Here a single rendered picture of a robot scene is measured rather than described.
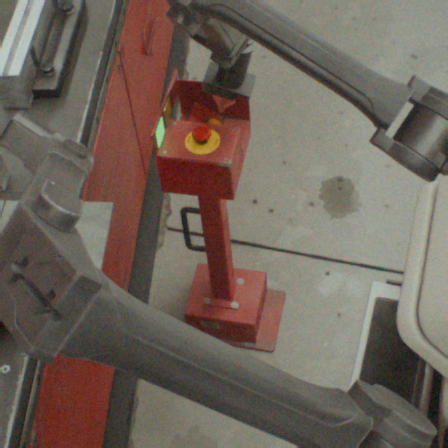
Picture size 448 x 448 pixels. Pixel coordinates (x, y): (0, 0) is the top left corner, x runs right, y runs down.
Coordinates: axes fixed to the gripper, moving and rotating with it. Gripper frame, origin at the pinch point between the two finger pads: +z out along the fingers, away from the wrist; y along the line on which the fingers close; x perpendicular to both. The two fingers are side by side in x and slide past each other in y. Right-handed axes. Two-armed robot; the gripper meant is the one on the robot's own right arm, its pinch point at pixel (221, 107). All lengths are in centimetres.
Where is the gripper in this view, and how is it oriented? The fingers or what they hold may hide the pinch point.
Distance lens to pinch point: 173.7
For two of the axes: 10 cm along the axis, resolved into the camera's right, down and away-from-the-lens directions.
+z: -1.9, 5.5, 8.2
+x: -2.2, 7.9, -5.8
